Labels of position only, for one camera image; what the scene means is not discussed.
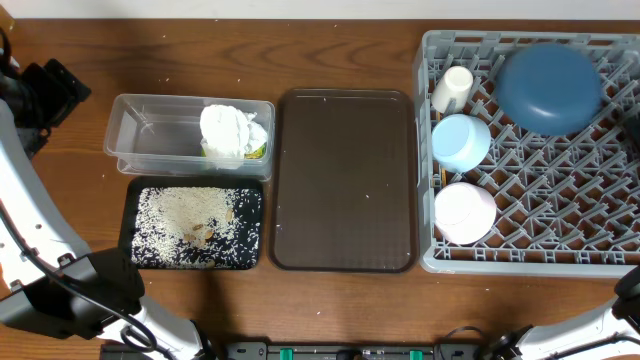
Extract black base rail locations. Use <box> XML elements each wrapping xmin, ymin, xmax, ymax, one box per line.
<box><xmin>98</xmin><ymin>340</ymin><xmax>496</xmax><ymax>360</ymax></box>

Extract green yellow snack wrapper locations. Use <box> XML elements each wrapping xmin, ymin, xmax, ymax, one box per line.
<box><xmin>201</xmin><ymin>143</ymin><xmax>266</xmax><ymax>159</ymax></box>

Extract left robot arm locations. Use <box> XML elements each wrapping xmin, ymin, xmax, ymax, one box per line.
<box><xmin>1</xmin><ymin>52</ymin><xmax>217</xmax><ymax>359</ymax></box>

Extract cream cup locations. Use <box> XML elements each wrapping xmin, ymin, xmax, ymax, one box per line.
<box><xmin>431</xmin><ymin>66</ymin><xmax>474</xmax><ymax>113</ymax></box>

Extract light blue bowl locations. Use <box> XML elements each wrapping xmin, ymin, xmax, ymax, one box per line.
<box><xmin>432</xmin><ymin>114</ymin><xmax>492</xmax><ymax>173</ymax></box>

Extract rice leftovers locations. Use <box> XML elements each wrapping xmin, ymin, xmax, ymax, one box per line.
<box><xmin>130</xmin><ymin>186</ymin><xmax>263</xmax><ymax>268</ymax></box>

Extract black plastic tray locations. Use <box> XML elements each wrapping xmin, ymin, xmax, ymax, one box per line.
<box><xmin>115</xmin><ymin>175</ymin><xmax>265</xmax><ymax>272</ymax></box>

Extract dark blue plate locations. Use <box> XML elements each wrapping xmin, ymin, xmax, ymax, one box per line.
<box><xmin>495</xmin><ymin>43</ymin><xmax>602</xmax><ymax>136</ymax></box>

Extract grey dishwasher rack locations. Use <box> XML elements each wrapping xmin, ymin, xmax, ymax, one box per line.
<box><xmin>412</xmin><ymin>30</ymin><xmax>639</xmax><ymax>278</ymax></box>

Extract pink bowl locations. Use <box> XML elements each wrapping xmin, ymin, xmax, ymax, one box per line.
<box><xmin>434</xmin><ymin>182</ymin><xmax>497</xmax><ymax>245</ymax></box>

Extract clear plastic bin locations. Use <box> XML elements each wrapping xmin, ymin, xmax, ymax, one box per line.
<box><xmin>104</xmin><ymin>94</ymin><xmax>276</xmax><ymax>181</ymax></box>

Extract white napkin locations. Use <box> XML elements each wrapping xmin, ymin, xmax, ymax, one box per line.
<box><xmin>199</xmin><ymin>105</ymin><xmax>269</xmax><ymax>159</ymax></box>

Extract brown plastic tray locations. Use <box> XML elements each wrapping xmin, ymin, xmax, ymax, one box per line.
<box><xmin>268</xmin><ymin>88</ymin><xmax>419</xmax><ymax>274</ymax></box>

